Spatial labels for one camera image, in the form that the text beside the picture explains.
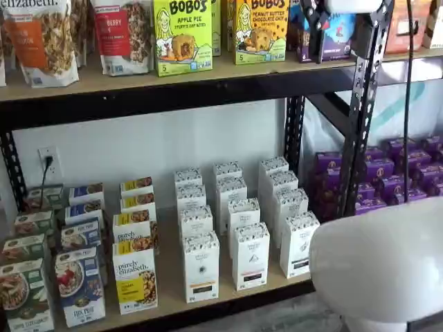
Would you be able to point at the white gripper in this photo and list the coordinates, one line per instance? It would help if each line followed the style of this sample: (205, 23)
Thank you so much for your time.
(353, 5)

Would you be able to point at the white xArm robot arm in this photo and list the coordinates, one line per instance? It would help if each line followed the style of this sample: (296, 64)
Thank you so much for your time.
(373, 259)

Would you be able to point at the blue purple snack box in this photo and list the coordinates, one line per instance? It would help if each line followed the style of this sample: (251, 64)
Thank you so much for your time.
(341, 34)

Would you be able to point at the orange snack box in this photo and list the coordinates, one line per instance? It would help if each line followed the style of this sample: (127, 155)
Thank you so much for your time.
(420, 27)

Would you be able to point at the white brown snack box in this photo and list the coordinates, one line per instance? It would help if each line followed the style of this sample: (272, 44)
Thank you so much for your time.
(436, 24)

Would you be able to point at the yellow Bobo's peanut butter box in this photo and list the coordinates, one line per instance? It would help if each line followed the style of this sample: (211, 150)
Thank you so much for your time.
(261, 34)
(231, 24)

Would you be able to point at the green Bobo's apple pie box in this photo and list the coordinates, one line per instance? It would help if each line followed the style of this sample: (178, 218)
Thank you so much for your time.
(216, 27)
(183, 34)

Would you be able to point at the white tea box dark strip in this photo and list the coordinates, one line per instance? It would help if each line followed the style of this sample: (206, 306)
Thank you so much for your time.
(291, 204)
(297, 245)
(273, 165)
(283, 181)

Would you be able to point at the white yellow purely elizabeth box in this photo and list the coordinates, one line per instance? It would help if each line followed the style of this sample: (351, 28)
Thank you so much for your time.
(131, 226)
(136, 185)
(133, 276)
(137, 202)

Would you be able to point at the blue oatmeal box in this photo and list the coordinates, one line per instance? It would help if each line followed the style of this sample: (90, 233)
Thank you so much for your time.
(86, 192)
(79, 287)
(81, 233)
(84, 209)

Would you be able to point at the green oatmeal box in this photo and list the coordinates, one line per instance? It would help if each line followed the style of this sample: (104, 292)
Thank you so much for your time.
(24, 297)
(22, 247)
(33, 223)
(52, 195)

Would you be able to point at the white plastic sheet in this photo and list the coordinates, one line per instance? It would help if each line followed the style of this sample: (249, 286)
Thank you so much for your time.
(391, 103)

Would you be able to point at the red label granola bag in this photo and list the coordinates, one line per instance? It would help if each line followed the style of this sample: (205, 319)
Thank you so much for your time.
(117, 34)

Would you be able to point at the white granola bag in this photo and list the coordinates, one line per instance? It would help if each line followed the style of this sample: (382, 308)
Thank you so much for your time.
(83, 31)

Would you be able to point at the orange label granola bag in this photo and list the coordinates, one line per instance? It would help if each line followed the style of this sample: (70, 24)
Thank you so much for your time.
(38, 41)

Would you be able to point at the white wall outlet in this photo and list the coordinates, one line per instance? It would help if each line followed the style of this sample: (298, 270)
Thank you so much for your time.
(56, 154)

